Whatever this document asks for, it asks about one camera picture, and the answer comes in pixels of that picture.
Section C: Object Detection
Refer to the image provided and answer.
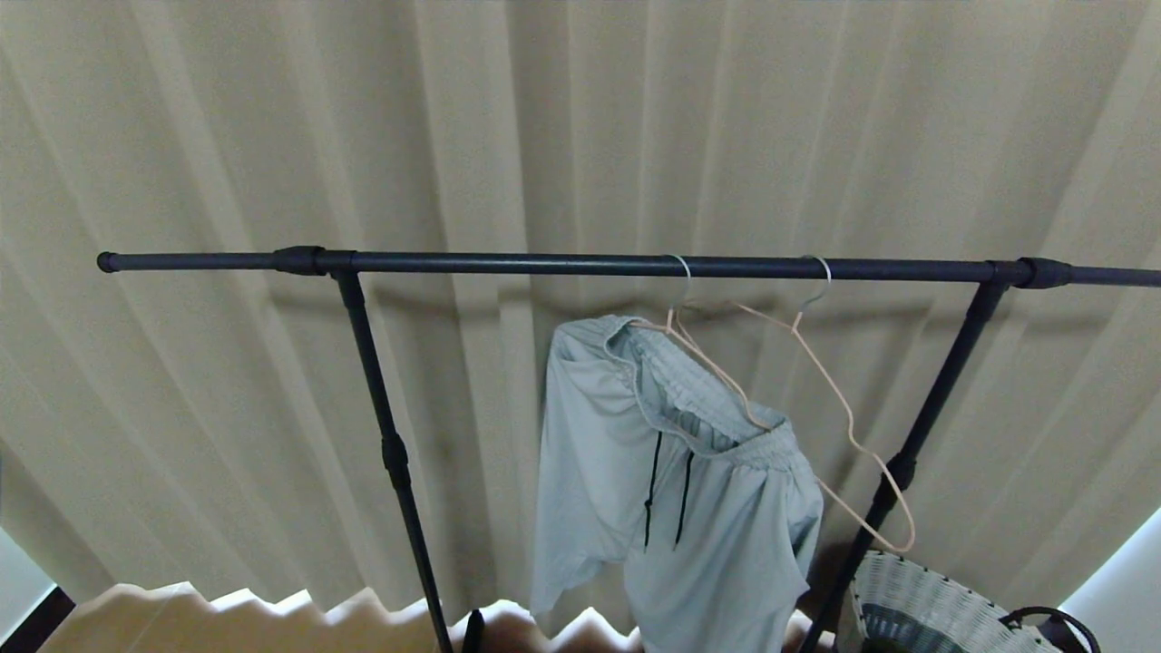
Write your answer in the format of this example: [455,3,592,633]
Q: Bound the pink clothes hanger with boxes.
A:
[629,254,776,434]
[733,256,915,556]

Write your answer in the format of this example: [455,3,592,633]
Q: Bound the pale grey shorts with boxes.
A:
[531,315,824,653]

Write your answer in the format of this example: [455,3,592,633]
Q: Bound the black clothes rack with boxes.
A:
[97,245,1161,653]

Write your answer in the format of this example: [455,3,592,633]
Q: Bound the white laundry basket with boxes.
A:
[834,549,1103,653]

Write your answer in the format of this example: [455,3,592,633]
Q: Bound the beige curtain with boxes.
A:
[0,0,1161,627]

